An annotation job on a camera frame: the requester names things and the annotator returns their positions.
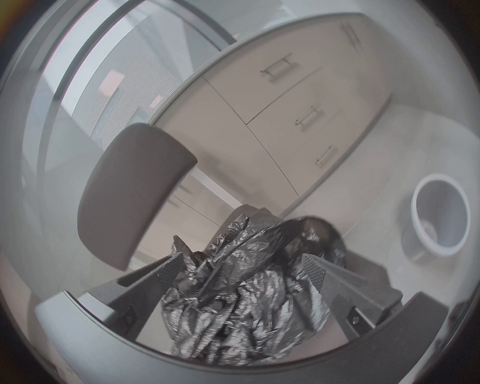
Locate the black plastic bag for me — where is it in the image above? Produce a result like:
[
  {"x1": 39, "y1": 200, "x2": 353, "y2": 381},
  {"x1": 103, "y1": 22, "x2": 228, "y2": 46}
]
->
[{"x1": 160, "y1": 214, "x2": 347, "y2": 366}]

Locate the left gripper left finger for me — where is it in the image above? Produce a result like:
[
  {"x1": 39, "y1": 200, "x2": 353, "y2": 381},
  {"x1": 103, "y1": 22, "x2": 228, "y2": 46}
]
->
[{"x1": 90, "y1": 252, "x2": 184, "y2": 340}]

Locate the white trash bin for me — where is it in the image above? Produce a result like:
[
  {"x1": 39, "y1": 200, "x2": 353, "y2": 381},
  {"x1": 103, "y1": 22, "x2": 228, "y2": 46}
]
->
[{"x1": 400, "y1": 172, "x2": 472, "y2": 260}]

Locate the beige cabinet with drawers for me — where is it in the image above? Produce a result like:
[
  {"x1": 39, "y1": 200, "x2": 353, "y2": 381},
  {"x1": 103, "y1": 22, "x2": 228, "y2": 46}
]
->
[{"x1": 133, "y1": 12, "x2": 395, "y2": 235}]

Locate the grey padded white chair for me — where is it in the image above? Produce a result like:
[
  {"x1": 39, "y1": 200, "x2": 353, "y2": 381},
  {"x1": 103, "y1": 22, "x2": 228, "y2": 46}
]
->
[{"x1": 77, "y1": 123, "x2": 391, "y2": 301}]

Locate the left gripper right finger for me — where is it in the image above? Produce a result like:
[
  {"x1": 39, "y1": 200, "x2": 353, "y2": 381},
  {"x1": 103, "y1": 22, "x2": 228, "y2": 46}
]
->
[{"x1": 302, "y1": 253, "x2": 404, "y2": 340}]

